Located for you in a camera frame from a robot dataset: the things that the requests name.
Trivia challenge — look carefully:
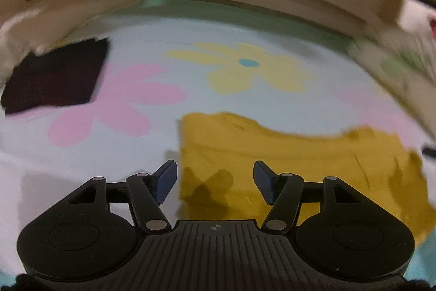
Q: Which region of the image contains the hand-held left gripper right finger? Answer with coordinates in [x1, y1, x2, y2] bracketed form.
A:
[253, 160, 368, 232]

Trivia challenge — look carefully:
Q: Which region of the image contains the floral white comforter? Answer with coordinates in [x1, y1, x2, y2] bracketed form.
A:
[351, 34, 436, 131]

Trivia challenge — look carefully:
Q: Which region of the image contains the dark folded cloth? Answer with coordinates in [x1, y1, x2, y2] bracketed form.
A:
[0, 37, 111, 115]

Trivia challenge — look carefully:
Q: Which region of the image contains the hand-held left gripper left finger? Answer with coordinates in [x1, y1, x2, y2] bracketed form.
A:
[67, 160, 178, 232]

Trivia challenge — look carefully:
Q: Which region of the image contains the flower-printed bed sheet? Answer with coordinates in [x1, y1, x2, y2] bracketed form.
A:
[0, 0, 436, 281]

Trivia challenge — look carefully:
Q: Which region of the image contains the yellow knit sweater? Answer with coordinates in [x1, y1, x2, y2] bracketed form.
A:
[178, 112, 428, 245]

